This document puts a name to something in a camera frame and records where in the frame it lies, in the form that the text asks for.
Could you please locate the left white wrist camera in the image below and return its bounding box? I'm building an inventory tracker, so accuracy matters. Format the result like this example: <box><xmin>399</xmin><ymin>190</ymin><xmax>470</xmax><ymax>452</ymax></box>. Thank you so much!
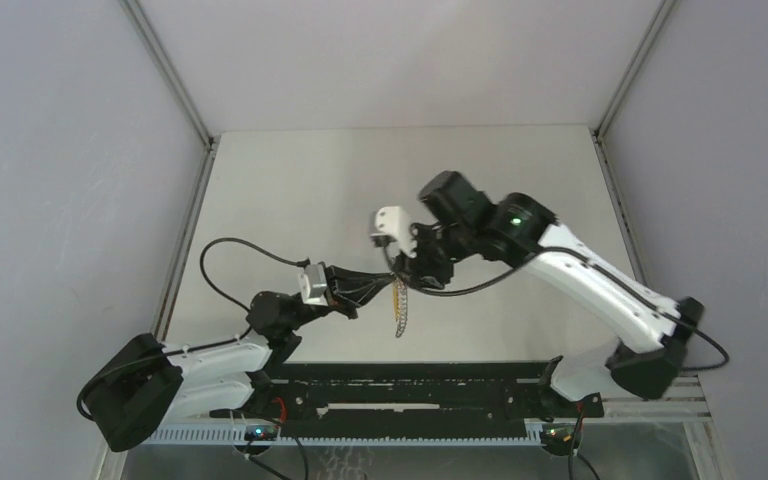
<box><xmin>298</xmin><ymin>263</ymin><xmax>328</xmax><ymax>307</ymax></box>

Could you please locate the left aluminium frame post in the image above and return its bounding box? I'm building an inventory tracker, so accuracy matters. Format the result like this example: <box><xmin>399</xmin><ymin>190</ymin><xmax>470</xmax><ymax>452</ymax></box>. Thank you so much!
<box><xmin>95</xmin><ymin>0</ymin><xmax>220</xmax><ymax>480</ymax></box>

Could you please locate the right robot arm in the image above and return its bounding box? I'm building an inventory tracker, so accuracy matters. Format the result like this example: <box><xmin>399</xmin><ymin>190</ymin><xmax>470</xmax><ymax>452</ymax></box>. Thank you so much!
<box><xmin>370</xmin><ymin>170</ymin><xmax>705</xmax><ymax>416</ymax></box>

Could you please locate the aluminium frame post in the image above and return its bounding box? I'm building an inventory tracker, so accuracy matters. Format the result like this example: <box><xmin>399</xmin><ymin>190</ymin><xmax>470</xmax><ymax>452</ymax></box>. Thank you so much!
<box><xmin>95</xmin><ymin>0</ymin><xmax>220</xmax><ymax>480</ymax></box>
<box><xmin>590</xmin><ymin>0</ymin><xmax>736</xmax><ymax>480</ymax></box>

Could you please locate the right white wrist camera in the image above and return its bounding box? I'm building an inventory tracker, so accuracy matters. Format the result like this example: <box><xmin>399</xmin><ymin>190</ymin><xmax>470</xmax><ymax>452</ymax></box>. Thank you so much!
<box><xmin>368</xmin><ymin>206</ymin><xmax>417</xmax><ymax>258</ymax></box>

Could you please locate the right camera cable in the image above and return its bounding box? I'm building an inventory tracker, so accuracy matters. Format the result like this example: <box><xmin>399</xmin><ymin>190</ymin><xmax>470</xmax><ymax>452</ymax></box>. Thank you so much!
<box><xmin>383</xmin><ymin>241</ymin><xmax>731</xmax><ymax>374</ymax></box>

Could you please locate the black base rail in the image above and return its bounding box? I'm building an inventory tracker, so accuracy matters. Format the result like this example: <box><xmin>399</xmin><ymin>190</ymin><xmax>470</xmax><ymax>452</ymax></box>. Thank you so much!
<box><xmin>208</xmin><ymin>360</ymin><xmax>607</xmax><ymax>442</ymax></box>

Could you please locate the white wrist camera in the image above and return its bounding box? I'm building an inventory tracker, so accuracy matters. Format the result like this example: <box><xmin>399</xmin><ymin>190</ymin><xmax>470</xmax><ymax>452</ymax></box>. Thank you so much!
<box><xmin>368</xmin><ymin>206</ymin><xmax>417</xmax><ymax>258</ymax></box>
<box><xmin>298</xmin><ymin>263</ymin><xmax>328</xmax><ymax>307</ymax></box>

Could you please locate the metal keyring with small rings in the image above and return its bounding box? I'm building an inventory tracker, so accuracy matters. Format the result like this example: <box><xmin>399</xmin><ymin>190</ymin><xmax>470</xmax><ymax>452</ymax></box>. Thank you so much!
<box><xmin>392</xmin><ymin>279</ymin><xmax>409</xmax><ymax>338</ymax></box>

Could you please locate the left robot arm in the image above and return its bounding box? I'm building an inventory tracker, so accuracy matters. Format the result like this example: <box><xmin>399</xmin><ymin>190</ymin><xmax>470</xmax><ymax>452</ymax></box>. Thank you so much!
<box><xmin>76</xmin><ymin>263</ymin><xmax>395</xmax><ymax>452</ymax></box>

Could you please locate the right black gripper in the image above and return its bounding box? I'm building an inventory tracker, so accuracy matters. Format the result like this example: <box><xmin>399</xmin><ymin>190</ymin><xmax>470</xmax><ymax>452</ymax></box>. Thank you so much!
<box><xmin>395</xmin><ymin>221</ymin><xmax>475</xmax><ymax>289</ymax></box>

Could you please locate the white cable duct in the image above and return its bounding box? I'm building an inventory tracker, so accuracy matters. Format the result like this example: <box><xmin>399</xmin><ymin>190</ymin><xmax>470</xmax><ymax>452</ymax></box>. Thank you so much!
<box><xmin>142</xmin><ymin>421</ymin><xmax>544</xmax><ymax>447</ymax></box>

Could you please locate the left camera cable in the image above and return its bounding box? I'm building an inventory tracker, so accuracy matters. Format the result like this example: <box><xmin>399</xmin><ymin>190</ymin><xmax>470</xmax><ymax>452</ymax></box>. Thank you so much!
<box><xmin>75</xmin><ymin>237</ymin><xmax>311</xmax><ymax>422</ymax></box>

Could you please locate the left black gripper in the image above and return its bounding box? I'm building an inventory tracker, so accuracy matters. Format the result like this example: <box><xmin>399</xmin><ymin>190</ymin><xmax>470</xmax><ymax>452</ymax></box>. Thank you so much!
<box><xmin>284</xmin><ymin>261</ymin><xmax>394</xmax><ymax>332</ymax></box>

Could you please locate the camera cable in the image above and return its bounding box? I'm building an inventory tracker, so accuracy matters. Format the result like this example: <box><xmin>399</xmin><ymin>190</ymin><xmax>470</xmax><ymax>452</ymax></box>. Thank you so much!
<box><xmin>383</xmin><ymin>241</ymin><xmax>731</xmax><ymax>374</ymax></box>
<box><xmin>75</xmin><ymin>237</ymin><xmax>311</xmax><ymax>422</ymax></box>

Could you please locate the right aluminium frame post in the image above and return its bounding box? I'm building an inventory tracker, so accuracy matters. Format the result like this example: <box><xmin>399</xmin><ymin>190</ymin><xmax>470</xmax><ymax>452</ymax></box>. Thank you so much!
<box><xmin>590</xmin><ymin>0</ymin><xmax>736</xmax><ymax>480</ymax></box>

